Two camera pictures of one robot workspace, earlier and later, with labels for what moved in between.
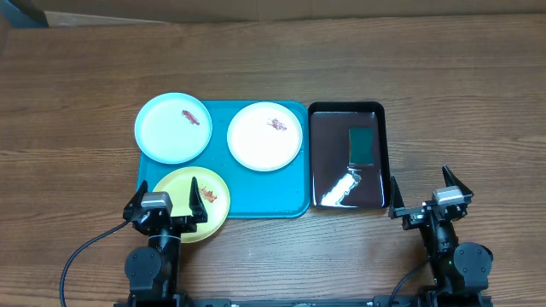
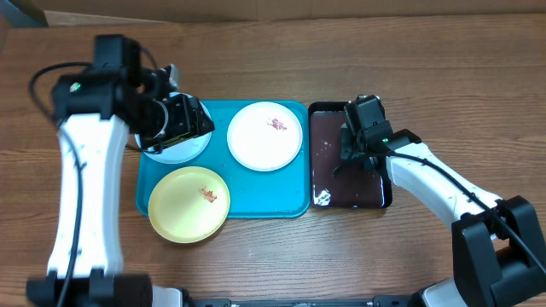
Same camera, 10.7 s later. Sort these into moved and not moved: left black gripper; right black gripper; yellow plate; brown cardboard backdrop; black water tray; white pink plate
Moved: left black gripper; right black gripper
Not moved: black water tray; white pink plate; yellow plate; brown cardboard backdrop
